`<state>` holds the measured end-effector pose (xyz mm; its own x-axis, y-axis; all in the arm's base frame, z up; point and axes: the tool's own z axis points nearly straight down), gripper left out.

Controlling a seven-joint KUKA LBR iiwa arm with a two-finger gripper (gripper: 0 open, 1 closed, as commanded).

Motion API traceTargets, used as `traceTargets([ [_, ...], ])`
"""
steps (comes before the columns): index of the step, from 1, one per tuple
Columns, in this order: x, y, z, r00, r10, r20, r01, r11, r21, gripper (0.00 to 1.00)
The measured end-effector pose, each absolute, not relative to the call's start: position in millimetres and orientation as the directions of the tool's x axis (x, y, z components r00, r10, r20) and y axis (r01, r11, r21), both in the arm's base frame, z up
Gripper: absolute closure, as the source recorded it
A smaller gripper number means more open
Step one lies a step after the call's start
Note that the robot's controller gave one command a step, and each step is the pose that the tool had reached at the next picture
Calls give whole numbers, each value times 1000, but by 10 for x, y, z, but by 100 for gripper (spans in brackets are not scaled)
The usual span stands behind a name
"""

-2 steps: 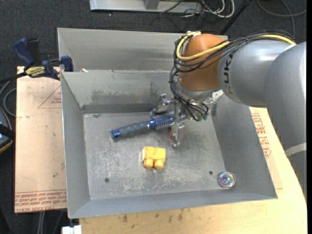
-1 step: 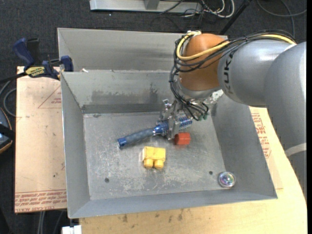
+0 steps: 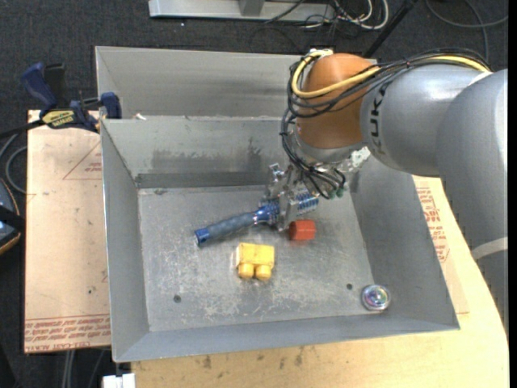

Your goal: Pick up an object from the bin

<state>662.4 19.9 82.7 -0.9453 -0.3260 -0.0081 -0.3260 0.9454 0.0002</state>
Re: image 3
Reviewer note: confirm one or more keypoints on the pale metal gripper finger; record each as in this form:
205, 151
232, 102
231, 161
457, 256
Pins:
278, 184
285, 224

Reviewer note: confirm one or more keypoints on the grey metal bin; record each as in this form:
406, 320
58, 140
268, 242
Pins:
242, 297

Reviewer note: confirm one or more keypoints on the red toy block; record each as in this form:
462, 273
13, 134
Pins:
302, 230

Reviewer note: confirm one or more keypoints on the brown cardboard board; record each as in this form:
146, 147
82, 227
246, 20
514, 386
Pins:
66, 224

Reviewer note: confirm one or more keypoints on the clear shiny ball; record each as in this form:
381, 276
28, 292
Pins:
376, 297

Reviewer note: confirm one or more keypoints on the yellow toy block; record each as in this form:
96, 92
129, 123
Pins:
255, 259

